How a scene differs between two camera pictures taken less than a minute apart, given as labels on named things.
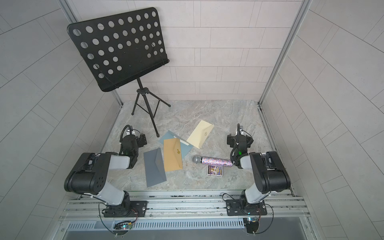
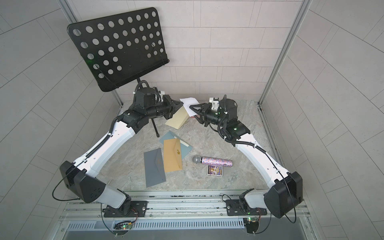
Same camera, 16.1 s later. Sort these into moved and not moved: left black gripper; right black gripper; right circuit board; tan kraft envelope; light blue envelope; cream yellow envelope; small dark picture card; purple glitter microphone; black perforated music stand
Moved: cream yellow envelope; right black gripper; left black gripper
Not moved: purple glitter microphone; tan kraft envelope; right circuit board; light blue envelope; small dark picture card; black perforated music stand
